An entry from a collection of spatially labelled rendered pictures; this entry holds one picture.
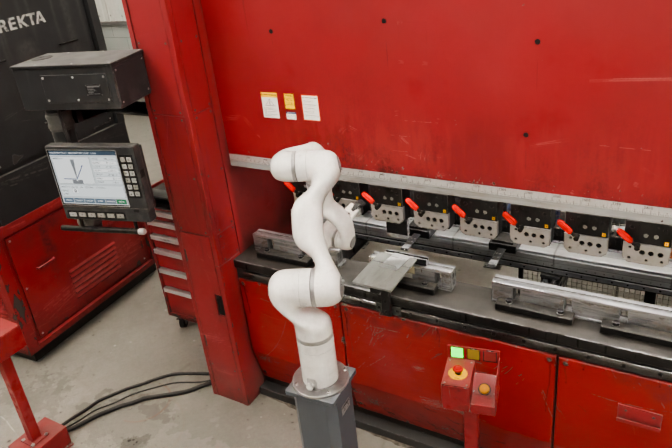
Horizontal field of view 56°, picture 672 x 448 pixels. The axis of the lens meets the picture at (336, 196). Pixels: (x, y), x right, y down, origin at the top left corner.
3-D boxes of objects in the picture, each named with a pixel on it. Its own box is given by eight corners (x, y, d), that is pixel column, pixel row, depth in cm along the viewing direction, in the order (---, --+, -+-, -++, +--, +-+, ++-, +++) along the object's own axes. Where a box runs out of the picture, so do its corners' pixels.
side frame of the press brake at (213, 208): (213, 394, 357) (111, -37, 261) (295, 310, 423) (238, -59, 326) (248, 407, 345) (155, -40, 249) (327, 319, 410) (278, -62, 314)
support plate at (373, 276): (352, 283, 264) (351, 281, 264) (379, 253, 285) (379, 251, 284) (391, 292, 256) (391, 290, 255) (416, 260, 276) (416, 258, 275)
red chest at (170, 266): (170, 331, 416) (135, 193, 374) (219, 291, 454) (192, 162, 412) (230, 350, 391) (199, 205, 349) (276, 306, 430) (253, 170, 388)
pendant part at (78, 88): (63, 242, 302) (6, 66, 266) (94, 218, 323) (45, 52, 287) (156, 247, 287) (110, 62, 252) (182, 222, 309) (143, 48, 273)
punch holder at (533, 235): (509, 242, 246) (510, 204, 239) (515, 232, 253) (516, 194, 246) (549, 248, 239) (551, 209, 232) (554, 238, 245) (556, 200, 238)
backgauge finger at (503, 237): (477, 266, 268) (477, 256, 266) (495, 238, 288) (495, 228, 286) (505, 272, 262) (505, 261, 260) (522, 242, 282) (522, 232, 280)
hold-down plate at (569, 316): (494, 309, 258) (494, 303, 257) (498, 302, 262) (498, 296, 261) (571, 326, 243) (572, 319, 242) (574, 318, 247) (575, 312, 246)
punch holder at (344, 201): (332, 212, 285) (328, 179, 278) (341, 204, 291) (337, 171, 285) (361, 217, 278) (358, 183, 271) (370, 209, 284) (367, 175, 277)
